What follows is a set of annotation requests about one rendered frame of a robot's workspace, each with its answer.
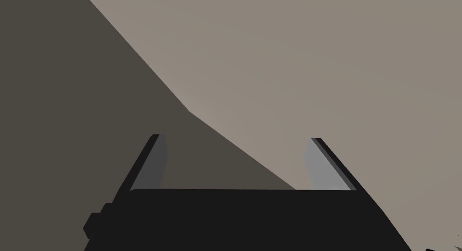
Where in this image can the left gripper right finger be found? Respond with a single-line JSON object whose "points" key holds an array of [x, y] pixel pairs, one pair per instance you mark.
{"points": [[326, 169]]}

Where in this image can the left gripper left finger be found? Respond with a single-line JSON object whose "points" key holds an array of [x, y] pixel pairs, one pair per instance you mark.
{"points": [[149, 169]]}

